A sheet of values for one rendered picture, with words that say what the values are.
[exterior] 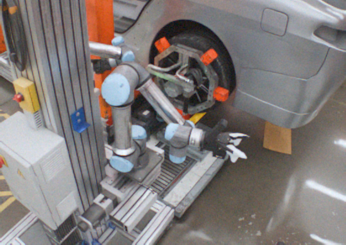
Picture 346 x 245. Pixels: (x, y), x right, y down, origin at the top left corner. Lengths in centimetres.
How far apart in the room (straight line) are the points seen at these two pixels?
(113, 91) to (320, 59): 127
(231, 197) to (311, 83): 120
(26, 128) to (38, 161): 21
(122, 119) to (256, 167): 187
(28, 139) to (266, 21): 149
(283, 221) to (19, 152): 208
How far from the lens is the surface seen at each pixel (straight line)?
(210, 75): 217
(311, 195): 293
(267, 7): 194
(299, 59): 197
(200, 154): 274
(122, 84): 118
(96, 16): 205
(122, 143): 140
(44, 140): 131
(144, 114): 267
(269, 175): 293
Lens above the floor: 208
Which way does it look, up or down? 39 degrees down
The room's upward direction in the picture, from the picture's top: 3 degrees clockwise
